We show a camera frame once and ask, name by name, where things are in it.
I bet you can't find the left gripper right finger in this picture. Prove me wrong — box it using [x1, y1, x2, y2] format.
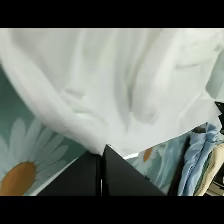
[102, 143, 167, 197]

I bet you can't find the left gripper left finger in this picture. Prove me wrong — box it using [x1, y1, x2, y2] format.
[37, 150, 102, 197]

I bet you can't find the white shirt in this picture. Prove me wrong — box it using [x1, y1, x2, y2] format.
[0, 28, 224, 158]

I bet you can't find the light blue garment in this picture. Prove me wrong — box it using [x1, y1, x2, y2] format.
[177, 122, 222, 197]

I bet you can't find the cream garment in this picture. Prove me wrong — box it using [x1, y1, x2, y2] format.
[195, 142, 224, 197]

